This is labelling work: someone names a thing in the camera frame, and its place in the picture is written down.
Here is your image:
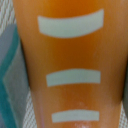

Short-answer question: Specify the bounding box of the orange bread loaf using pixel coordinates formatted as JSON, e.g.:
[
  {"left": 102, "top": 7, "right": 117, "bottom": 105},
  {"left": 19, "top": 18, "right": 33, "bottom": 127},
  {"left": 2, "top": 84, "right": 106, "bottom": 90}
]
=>
[{"left": 13, "top": 0, "right": 128, "bottom": 128}]

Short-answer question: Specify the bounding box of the woven beige placemat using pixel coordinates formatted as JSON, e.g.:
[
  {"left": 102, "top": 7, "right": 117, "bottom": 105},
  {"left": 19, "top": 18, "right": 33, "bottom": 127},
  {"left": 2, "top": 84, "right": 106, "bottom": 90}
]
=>
[{"left": 0, "top": 0, "right": 37, "bottom": 128}]

